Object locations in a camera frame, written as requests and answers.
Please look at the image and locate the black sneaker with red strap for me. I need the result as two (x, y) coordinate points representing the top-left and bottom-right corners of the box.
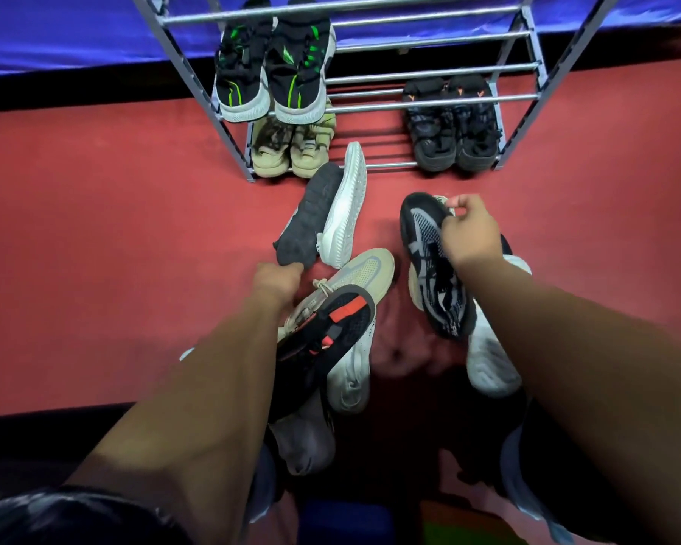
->
(268, 285), (378, 423)

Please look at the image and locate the black grey patterned sneaker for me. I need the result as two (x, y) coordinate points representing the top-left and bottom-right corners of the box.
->
(407, 235), (533, 399)
(400, 192), (477, 340)

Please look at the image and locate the person's left hand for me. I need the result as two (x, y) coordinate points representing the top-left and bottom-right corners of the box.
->
(251, 262), (305, 314)

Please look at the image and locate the olive beige sneaker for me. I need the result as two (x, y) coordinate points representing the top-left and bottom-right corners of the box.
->
(251, 114), (294, 179)
(291, 104), (337, 179)

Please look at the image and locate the dark grey knit sneaker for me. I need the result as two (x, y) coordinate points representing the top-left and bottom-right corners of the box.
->
(273, 142), (368, 270)

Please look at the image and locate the person's dark patterned shirt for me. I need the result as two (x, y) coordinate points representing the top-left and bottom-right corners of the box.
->
(0, 486), (195, 545)

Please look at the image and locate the person's left forearm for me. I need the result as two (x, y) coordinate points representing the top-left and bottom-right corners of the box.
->
(65, 297), (296, 545)

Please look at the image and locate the black green sneaker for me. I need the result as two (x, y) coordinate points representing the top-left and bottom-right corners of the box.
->
(264, 0), (338, 126)
(211, 0), (275, 123)

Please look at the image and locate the silver metal shoe rack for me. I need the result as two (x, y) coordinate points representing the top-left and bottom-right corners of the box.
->
(127, 0), (623, 183)

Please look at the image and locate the grey shoe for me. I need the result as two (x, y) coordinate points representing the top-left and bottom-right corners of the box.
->
(268, 388), (337, 477)

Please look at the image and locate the black sneaker with orange mark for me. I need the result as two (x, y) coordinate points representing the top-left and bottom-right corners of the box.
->
(402, 77), (458, 173)
(449, 75), (503, 173)

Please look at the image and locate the person's right hand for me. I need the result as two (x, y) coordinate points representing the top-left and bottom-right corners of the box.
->
(440, 194), (504, 268)

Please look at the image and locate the blue cloth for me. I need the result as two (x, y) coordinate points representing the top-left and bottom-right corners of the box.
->
(0, 0), (681, 79)

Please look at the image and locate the beige mesh sneaker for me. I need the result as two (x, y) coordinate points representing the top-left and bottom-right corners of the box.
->
(277, 248), (396, 342)

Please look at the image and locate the person's right forearm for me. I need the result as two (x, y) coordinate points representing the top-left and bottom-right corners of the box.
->
(459, 252), (681, 545)

